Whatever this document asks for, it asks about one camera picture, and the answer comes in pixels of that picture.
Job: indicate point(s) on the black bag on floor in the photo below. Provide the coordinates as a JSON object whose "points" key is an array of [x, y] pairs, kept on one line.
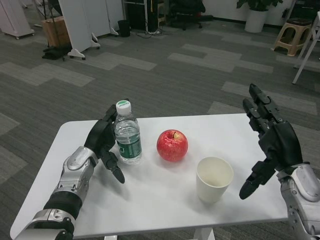
{"points": [[56, 53]]}

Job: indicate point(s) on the slim black computer tower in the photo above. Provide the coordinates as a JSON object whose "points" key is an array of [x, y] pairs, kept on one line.
{"points": [[153, 15]]}

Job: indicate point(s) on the white office desk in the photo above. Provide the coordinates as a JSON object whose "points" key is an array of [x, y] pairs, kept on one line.
{"points": [[147, 15]]}

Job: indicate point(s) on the white plant pot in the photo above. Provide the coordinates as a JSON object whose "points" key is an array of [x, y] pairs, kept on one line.
{"points": [[255, 22]]}

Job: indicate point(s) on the black trash bin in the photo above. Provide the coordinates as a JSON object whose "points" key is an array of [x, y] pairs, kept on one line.
{"points": [[124, 28]]}

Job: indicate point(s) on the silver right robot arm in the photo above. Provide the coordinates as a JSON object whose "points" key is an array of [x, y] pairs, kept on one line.
{"points": [[302, 200]]}

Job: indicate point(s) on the beige plastic stool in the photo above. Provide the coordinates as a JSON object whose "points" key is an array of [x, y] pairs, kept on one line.
{"points": [[290, 35]]}

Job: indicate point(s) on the white side table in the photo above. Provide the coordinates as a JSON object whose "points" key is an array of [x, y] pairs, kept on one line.
{"points": [[306, 50]]}

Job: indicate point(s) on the white paper cup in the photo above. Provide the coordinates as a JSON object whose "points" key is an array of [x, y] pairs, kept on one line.
{"points": [[212, 187]]}

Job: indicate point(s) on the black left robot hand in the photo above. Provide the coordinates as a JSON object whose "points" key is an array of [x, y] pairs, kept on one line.
{"points": [[100, 137]]}

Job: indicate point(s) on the black camera tripod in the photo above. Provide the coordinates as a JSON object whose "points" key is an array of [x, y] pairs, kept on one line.
{"points": [[53, 27]]}

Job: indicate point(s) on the white power strip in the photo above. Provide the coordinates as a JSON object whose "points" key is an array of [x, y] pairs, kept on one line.
{"points": [[153, 32]]}

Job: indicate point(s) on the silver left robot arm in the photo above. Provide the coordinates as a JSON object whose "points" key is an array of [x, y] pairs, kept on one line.
{"points": [[72, 175]]}

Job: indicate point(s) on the white partition panel on feet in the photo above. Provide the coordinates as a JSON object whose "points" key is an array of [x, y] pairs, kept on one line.
{"points": [[77, 22], [100, 15]]}

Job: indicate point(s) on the brown cardboard box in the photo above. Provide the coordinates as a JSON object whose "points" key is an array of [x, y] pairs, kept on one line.
{"points": [[58, 31]]}

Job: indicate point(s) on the clear plastic water bottle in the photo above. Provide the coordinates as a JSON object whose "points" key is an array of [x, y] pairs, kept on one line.
{"points": [[128, 140]]}

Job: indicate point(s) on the white cabinet on casters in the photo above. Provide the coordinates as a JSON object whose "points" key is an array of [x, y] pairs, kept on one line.
{"points": [[13, 17]]}

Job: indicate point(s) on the black office chair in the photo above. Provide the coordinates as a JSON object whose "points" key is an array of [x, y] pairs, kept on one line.
{"points": [[187, 12]]}

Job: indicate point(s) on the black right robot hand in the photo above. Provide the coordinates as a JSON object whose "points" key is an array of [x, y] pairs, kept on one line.
{"points": [[280, 145]]}

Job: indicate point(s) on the large black computer tower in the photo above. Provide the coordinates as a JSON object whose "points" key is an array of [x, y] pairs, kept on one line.
{"points": [[135, 13]]}

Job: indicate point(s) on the red apple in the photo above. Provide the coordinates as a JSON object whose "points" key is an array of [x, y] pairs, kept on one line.
{"points": [[172, 146]]}

